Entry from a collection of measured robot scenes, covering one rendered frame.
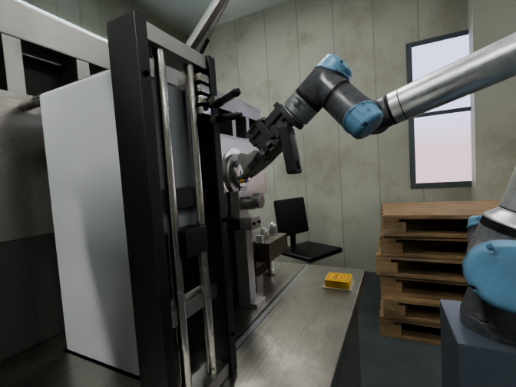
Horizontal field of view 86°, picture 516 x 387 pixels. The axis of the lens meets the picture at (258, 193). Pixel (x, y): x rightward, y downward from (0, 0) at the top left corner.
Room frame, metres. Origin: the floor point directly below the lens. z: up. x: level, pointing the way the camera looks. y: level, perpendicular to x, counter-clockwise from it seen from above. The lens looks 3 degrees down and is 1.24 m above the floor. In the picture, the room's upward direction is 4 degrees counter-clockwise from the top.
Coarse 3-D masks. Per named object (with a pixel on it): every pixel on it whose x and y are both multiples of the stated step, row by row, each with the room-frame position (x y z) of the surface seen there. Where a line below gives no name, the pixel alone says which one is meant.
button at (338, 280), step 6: (330, 276) 0.81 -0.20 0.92; (336, 276) 0.81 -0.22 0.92; (342, 276) 0.81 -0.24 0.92; (348, 276) 0.80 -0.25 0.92; (330, 282) 0.79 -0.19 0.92; (336, 282) 0.78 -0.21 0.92; (342, 282) 0.77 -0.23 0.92; (348, 282) 0.77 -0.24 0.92; (342, 288) 0.77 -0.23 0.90; (348, 288) 0.76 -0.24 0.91
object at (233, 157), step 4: (232, 156) 0.74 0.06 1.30; (236, 156) 0.76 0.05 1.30; (228, 160) 0.73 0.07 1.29; (232, 160) 0.74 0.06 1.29; (236, 160) 0.78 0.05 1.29; (228, 164) 0.72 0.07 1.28; (232, 164) 0.74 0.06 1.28; (228, 168) 0.72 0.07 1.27; (232, 168) 0.74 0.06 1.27; (228, 172) 0.72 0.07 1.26; (228, 176) 0.72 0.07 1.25; (232, 176) 0.73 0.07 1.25; (228, 180) 0.72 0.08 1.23; (232, 180) 0.73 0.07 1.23; (228, 184) 0.73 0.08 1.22; (232, 184) 0.73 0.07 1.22; (232, 188) 0.73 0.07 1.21; (236, 188) 0.75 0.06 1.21; (240, 188) 0.77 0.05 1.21; (244, 188) 0.79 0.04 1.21
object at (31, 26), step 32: (0, 0) 0.60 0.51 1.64; (0, 32) 0.60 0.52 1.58; (32, 32) 0.65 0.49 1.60; (64, 32) 0.71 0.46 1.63; (0, 64) 0.60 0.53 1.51; (32, 64) 0.71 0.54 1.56; (64, 64) 0.75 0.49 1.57; (96, 64) 0.78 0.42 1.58; (0, 96) 0.58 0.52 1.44; (32, 96) 0.63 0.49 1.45; (224, 128) 1.43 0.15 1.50
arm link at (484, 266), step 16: (512, 176) 0.43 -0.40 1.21; (512, 192) 0.42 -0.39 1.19; (496, 208) 0.45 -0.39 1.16; (512, 208) 0.42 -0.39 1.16; (480, 224) 0.45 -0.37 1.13; (496, 224) 0.42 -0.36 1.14; (512, 224) 0.40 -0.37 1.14; (480, 240) 0.44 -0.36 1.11; (496, 240) 0.41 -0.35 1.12; (512, 240) 0.39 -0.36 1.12; (480, 256) 0.41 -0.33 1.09; (496, 256) 0.40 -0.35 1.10; (512, 256) 0.39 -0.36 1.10; (464, 272) 0.44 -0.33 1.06; (480, 272) 0.41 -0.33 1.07; (496, 272) 0.40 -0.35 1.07; (512, 272) 0.39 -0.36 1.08; (480, 288) 0.42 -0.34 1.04; (496, 288) 0.40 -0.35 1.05; (512, 288) 0.39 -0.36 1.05; (496, 304) 0.41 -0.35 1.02; (512, 304) 0.39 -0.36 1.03
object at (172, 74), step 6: (150, 60) 0.48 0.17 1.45; (150, 66) 0.48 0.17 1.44; (168, 66) 0.52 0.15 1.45; (150, 72) 0.48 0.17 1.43; (168, 72) 0.52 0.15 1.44; (174, 72) 0.53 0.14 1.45; (180, 72) 0.55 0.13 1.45; (168, 78) 0.52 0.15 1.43; (174, 78) 0.53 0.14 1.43; (66, 84) 0.57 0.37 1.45; (168, 84) 0.53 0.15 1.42; (174, 84) 0.53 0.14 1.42
